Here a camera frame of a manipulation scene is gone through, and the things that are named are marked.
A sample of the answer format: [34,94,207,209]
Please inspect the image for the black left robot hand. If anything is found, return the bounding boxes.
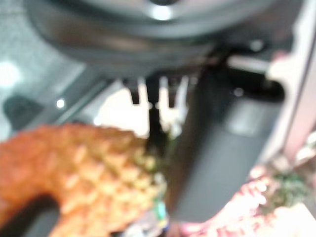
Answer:
[24,0,305,222]

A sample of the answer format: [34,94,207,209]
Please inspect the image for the orange yellow pineapple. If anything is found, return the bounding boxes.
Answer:
[0,123,171,237]

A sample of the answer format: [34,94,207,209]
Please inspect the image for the white plate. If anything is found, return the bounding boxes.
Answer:
[93,78,191,139]

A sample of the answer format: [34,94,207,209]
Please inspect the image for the pale furniture edge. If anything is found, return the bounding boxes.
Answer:
[268,0,316,163]

